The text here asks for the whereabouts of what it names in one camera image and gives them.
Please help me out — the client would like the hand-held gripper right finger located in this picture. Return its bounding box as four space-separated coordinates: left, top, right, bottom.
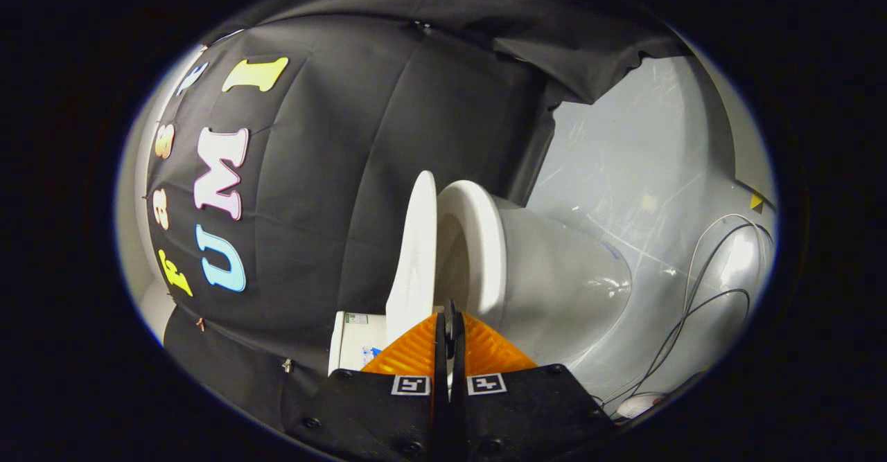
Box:
447 301 617 460

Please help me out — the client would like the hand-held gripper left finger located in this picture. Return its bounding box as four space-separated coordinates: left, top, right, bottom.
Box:
288 313 448 460

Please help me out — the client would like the white toilet lid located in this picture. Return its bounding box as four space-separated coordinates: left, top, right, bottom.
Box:
385 170 439 345

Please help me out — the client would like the white ceramic toilet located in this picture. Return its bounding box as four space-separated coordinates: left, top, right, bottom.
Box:
327 180 633 376

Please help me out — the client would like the white round object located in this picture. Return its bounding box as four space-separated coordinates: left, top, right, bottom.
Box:
613 393 666 420

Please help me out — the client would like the black backdrop cloth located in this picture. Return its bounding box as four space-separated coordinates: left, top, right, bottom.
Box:
142 0 694 435

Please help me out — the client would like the thin black cable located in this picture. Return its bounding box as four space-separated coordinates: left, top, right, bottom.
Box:
599 223 774 409

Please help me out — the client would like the thin white cable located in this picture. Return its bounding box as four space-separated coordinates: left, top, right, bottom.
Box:
683 214 775 319

